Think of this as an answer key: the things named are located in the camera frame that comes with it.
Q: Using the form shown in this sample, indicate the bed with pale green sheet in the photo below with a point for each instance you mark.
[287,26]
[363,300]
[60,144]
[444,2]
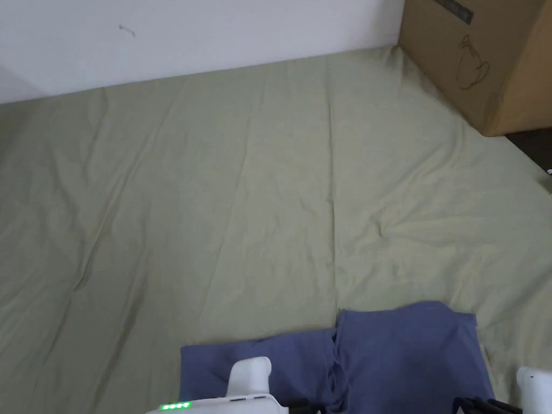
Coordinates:
[224,185]

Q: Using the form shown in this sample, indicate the dark blue shirt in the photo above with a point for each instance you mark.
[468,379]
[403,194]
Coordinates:
[401,353]

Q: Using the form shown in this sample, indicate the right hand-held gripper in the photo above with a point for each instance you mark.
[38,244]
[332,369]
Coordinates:
[537,388]

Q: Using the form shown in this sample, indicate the brown cardboard carton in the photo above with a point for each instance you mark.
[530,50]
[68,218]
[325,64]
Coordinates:
[474,56]

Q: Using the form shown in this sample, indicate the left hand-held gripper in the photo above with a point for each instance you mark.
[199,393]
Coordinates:
[250,379]

